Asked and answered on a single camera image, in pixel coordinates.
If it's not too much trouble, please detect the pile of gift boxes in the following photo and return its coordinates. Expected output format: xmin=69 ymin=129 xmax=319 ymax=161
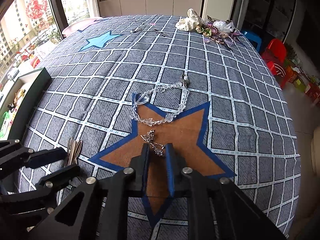
xmin=285 ymin=42 xmax=320 ymax=103

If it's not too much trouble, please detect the green translucent bracelet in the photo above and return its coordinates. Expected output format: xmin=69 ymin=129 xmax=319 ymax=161
xmin=0 ymin=111 xmax=12 ymax=137

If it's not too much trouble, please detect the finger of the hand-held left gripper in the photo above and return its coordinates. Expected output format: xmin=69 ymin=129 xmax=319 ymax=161
xmin=0 ymin=164 xmax=81 ymax=240
xmin=0 ymin=139 xmax=67 ymax=179

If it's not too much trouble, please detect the white lace scrunchie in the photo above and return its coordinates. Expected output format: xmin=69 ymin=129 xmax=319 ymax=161
xmin=212 ymin=20 xmax=235 ymax=33

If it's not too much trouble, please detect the cream dotted scrunchie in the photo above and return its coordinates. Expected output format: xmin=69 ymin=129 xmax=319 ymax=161
xmin=175 ymin=8 xmax=203 ymax=32

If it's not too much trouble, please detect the red plastic chair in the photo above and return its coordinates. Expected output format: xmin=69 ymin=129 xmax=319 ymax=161
xmin=260 ymin=39 xmax=292 ymax=88

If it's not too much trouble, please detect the dark green storage box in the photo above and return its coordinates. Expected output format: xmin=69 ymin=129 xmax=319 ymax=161
xmin=0 ymin=67 xmax=52 ymax=140

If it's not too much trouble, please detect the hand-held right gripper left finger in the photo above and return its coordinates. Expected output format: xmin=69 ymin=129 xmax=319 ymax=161
xmin=37 ymin=144 xmax=150 ymax=240

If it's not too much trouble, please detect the light blue star patch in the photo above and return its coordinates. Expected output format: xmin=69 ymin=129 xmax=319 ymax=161
xmin=80 ymin=30 xmax=123 ymax=52

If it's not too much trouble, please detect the pile of purple hair accessories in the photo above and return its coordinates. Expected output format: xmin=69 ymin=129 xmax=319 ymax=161
xmin=202 ymin=16 xmax=244 ymax=51

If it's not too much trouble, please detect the pink star patch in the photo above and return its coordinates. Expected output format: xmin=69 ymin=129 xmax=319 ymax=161
xmin=62 ymin=17 xmax=103 ymax=36

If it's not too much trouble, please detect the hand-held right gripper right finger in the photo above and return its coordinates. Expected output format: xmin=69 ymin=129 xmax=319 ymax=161
xmin=164 ymin=142 xmax=288 ymax=240

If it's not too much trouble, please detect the cream sofa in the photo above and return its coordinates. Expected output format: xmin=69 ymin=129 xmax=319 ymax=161
xmin=309 ymin=127 xmax=320 ymax=193

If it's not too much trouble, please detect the glass door display cabinet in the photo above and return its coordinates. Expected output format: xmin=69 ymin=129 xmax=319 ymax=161
xmin=232 ymin=0 xmax=298 ymax=45

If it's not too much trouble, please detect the blue plastic stool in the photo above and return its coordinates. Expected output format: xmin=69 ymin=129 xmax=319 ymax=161
xmin=241 ymin=30 xmax=262 ymax=52

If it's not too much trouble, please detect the red paper window decoration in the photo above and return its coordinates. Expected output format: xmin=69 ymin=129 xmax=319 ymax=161
xmin=26 ymin=0 xmax=48 ymax=20

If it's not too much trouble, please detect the clear crystal bead bracelet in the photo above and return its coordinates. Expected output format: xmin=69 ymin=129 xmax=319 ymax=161
xmin=130 ymin=74 xmax=190 ymax=125

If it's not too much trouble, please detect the green floral scrunchie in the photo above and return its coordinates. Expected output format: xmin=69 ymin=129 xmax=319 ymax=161
xmin=196 ymin=26 xmax=213 ymax=37

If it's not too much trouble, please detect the beige hair tie loop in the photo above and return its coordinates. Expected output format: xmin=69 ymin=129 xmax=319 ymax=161
xmin=65 ymin=138 xmax=83 ymax=167

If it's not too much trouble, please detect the brown star patch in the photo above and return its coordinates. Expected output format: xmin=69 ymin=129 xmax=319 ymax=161
xmin=89 ymin=92 xmax=237 ymax=230

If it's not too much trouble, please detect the silver rhinestone hair clip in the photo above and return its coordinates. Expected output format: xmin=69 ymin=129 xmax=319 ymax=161
xmin=141 ymin=129 xmax=167 ymax=158

